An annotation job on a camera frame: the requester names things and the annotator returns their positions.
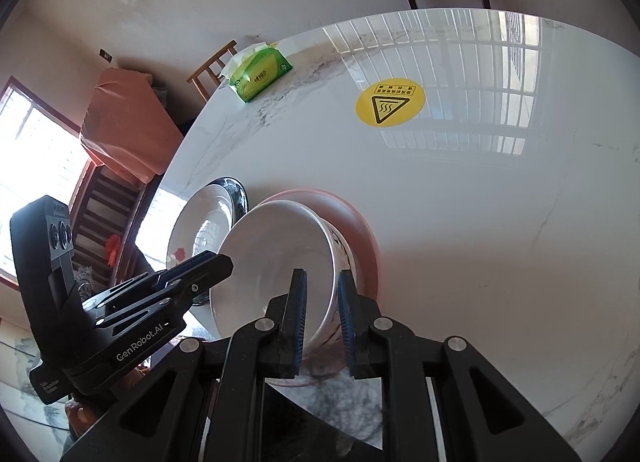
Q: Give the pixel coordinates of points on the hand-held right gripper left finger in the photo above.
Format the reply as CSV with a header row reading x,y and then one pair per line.
x,y
300,322

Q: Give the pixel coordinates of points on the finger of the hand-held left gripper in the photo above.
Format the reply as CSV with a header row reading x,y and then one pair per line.
x,y
190,259
210,274

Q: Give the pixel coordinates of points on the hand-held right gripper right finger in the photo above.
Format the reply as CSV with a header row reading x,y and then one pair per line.
x,y
346,327

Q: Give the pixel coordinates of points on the white plate with pink flower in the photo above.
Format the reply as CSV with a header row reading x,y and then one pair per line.
x,y
200,222

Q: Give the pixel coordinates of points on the pink ribbed bowl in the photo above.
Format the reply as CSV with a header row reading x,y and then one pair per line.
x,y
270,252

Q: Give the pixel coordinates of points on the blue floral plate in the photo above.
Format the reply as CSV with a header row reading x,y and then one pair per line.
x,y
241,197

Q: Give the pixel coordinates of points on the plain pink bowl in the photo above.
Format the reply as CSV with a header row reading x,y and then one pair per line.
x,y
357,237

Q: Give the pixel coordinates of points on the red object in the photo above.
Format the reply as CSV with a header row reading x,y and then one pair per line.
x,y
112,247

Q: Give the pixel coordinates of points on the orange cloth cover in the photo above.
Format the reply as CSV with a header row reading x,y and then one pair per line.
x,y
130,122

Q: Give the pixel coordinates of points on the side window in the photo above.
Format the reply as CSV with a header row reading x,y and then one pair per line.
x,y
30,142

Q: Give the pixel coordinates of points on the light wooden chair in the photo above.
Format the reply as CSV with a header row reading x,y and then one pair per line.
x,y
210,65

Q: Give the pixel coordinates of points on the green tissue pack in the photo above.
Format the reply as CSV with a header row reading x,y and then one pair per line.
x,y
260,75

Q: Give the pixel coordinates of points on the yellow warning sticker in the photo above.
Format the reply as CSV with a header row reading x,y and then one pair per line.
x,y
390,102

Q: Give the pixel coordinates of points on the dark wall switch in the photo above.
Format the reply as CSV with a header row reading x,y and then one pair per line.
x,y
105,55

